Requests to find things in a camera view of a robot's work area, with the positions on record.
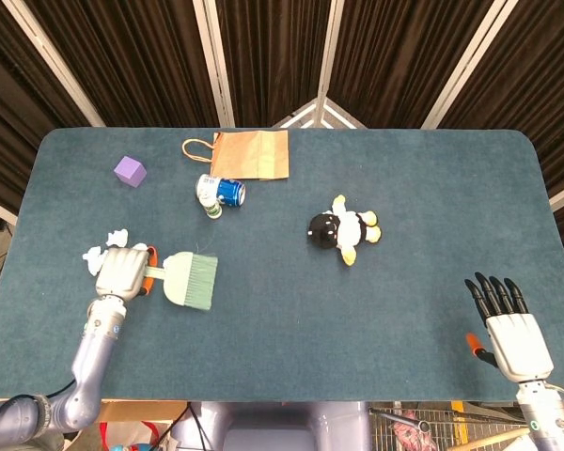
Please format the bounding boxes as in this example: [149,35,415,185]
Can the metal wire basket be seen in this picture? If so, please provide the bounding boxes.
[368,401,525,451]

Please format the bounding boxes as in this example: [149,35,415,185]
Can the white green-label drink bottle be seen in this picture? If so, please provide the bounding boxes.
[196,173,225,221]

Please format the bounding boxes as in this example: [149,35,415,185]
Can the red white bag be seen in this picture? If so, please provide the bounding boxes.
[98,420,171,451]

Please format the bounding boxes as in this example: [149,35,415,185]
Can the brown pleated curtain panel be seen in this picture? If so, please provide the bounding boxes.
[23,0,227,128]
[0,0,100,215]
[214,0,333,128]
[327,0,494,129]
[439,0,564,245]

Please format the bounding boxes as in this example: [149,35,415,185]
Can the blue drink can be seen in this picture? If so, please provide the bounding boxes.
[214,177,247,209]

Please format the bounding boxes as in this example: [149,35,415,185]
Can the brown paper bag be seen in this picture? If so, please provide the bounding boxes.
[181,130,290,181]

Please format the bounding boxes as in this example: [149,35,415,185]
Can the lavender robot torso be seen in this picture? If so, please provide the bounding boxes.
[171,401,372,451]

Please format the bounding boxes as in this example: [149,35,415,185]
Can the white partition base frame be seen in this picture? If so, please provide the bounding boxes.
[272,96,368,131]

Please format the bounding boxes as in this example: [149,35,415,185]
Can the green brush with orange handle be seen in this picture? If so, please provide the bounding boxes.
[143,251,219,312]

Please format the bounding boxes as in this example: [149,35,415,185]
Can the black white penguin plush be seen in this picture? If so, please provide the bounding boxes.
[306,194,383,268]

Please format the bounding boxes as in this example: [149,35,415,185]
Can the brown cardboard box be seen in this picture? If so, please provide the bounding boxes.
[98,399,190,424]

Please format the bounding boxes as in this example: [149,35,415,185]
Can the purple foam cube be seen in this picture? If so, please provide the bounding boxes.
[113,155,148,188]

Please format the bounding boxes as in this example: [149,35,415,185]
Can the white partition post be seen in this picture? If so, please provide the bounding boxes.
[421,0,507,129]
[2,0,105,128]
[191,0,237,128]
[312,0,340,102]

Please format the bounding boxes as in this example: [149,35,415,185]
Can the wooden stick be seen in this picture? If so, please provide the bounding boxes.
[455,429,524,451]

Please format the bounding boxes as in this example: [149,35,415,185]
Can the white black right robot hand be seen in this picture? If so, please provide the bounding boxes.
[463,271,556,384]

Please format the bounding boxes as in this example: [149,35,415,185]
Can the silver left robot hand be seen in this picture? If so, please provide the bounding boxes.
[94,244,160,302]

